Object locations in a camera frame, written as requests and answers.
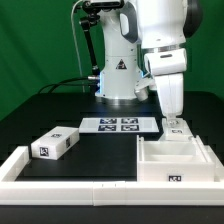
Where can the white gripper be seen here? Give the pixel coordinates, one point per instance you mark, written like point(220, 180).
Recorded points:
point(170, 94)

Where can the white cabinet body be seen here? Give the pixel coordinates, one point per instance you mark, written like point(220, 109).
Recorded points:
point(174, 161)

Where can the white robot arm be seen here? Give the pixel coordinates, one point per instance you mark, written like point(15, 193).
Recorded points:
point(143, 49)

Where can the white flat marker plate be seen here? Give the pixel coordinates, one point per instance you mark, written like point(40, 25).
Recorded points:
point(119, 125)

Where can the white box with marker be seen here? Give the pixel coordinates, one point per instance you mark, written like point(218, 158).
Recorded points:
point(55, 143)

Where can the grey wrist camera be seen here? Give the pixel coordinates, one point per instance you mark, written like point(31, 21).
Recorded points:
point(143, 87)

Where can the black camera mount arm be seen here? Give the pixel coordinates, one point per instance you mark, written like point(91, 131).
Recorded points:
point(92, 8)

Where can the white U-shaped frame fence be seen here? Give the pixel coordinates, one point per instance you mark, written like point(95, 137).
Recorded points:
point(13, 192)

